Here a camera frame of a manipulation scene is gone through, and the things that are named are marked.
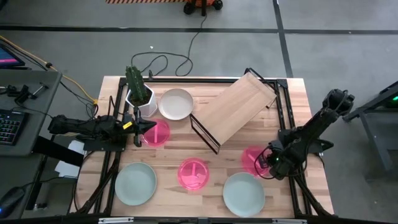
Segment black tools on desk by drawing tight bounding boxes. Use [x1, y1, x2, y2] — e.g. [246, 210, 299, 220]
[0, 82, 50, 104]

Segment orange and black shop vacuum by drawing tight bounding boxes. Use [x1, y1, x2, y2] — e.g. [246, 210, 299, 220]
[183, 0, 224, 16]

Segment black computer mouse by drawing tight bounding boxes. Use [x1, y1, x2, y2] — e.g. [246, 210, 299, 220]
[0, 185, 26, 216]

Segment dark grey metal stand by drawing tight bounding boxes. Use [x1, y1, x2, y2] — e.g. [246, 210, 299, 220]
[343, 81, 398, 182]

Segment white bowl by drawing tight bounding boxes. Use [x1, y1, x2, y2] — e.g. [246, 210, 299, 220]
[158, 88, 195, 121]

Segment backlit black keyboard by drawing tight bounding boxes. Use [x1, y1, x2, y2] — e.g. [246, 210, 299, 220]
[0, 109, 29, 146]

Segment grey side desk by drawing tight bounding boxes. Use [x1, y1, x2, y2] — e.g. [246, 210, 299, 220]
[0, 68, 63, 157]

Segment yellow cable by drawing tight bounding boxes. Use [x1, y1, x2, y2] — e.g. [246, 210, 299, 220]
[0, 35, 99, 105]

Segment computer monitor with pink screen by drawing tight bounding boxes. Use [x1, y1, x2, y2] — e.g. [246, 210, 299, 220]
[0, 43, 26, 68]

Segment black vacuum power cable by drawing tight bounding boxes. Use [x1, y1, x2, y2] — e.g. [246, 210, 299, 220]
[131, 14, 208, 77]

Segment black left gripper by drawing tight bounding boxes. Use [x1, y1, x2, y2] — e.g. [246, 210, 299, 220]
[117, 107, 157, 147]

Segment white paper sheets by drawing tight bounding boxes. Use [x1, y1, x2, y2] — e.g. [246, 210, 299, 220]
[54, 139, 87, 179]

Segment black and orange striped mat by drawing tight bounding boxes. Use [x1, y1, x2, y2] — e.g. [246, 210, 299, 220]
[105, 0, 188, 4]

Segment white angular plant pot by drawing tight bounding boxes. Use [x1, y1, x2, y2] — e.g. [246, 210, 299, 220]
[125, 83, 159, 118]

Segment black aluminium table frame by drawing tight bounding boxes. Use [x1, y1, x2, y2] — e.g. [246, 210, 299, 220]
[68, 77, 335, 218]

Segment pale green round plate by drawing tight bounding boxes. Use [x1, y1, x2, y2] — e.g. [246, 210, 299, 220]
[114, 162, 157, 207]
[222, 172, 266, 218]

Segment wooden shelf with black frame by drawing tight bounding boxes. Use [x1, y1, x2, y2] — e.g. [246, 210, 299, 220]
[189, 67, 278, 156]

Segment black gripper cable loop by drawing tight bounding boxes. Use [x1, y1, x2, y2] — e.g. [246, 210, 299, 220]
[254, 145, 275, 180]

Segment green cactus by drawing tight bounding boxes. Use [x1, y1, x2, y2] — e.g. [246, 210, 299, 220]
[125, 65, 148, 101]

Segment pink transparent divided plate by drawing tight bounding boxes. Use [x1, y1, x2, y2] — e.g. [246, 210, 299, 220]
[141, 118, 171, 147]
[177, 157, 210, 191]
[241, 146, 271, 178]

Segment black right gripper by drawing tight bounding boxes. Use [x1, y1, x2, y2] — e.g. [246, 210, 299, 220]
[257, 139, 299, 180]

